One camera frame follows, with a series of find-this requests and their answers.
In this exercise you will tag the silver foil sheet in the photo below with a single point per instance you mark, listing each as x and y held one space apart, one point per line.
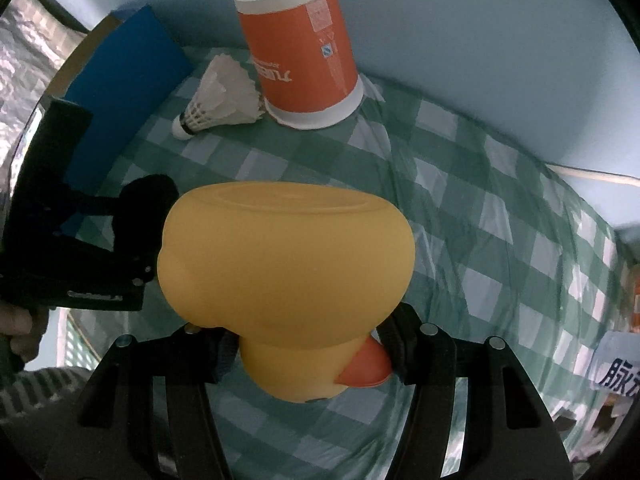
30 60

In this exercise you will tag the grey striped cloth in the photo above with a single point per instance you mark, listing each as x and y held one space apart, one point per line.
45 385

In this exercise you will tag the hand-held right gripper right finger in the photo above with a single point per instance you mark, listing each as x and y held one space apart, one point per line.
400 345

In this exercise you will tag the green checkered tablecloth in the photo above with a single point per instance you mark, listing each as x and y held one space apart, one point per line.
450 210

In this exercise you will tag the person's left hand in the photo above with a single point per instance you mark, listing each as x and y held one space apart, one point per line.
20 330

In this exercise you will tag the white shuttlecock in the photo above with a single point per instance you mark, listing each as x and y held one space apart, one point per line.
220 100

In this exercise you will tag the blue cardboard box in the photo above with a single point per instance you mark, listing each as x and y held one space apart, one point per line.
120 85

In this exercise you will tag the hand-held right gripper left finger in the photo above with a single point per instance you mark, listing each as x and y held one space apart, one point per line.
215 360

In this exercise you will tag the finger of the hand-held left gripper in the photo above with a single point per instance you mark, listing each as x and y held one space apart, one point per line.
120 265
95 205

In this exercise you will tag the yellow rubber duck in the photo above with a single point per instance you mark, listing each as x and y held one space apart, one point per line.
285 270

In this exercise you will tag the orange paper cup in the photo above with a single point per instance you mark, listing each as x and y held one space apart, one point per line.
295 60

